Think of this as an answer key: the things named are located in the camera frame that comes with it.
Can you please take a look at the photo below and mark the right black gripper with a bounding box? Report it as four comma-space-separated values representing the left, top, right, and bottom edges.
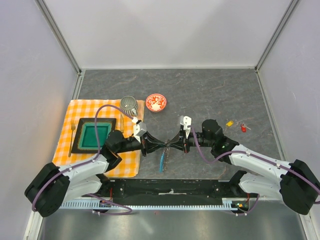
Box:
166, 127, 214, 153

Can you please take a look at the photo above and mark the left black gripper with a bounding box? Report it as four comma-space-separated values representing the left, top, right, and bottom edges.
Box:
116, 131, 167, 157

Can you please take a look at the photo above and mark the blue tag keyring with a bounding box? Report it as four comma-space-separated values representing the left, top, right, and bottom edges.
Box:
159, 147, 170, 173

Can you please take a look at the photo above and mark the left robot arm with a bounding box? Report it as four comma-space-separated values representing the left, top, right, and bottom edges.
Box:
24, 130, 168, 217

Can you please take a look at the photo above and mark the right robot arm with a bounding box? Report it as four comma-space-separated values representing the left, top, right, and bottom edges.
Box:
166, 117, 320, 215

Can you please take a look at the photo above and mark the orange checkered cloth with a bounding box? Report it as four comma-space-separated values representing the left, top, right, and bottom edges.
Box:
52, 99, 145, 178

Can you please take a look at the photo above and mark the silver knife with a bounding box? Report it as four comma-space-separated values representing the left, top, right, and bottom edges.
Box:
119, 114, 125, 133

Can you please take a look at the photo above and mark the red white patterned bowl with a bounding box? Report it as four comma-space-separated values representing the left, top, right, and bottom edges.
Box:
145, 93, 167, 113

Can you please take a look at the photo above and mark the grey striped mug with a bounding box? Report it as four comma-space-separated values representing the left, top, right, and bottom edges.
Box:
120, 96, 139, 117

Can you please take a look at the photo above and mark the red tag key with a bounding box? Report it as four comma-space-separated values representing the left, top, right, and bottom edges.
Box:
240, 123, 251, 133

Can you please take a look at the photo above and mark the black teal square plate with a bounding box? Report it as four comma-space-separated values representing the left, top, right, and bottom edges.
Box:
71, 117, 117, 154

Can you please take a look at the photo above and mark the silver fork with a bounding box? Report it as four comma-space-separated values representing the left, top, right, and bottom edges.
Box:
68, 120, 76, 158

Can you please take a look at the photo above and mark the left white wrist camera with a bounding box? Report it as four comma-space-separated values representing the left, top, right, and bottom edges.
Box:
131, 117, 147, 139

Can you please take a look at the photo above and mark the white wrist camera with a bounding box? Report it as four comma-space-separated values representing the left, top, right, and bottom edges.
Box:
179, 115, 192, 132
131, 117, 147, 139

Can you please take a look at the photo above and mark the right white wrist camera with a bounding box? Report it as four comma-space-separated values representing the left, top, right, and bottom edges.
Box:
179, 115, 192, 132

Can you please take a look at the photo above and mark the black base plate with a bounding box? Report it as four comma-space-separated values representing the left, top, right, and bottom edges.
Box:
97, 178, 257, 206

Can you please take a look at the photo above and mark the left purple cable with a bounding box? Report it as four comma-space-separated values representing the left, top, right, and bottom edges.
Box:
32, 104, 140, 216

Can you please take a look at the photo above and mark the slotted cable duct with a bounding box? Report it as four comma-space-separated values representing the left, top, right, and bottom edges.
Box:
60, 198, 238, 211

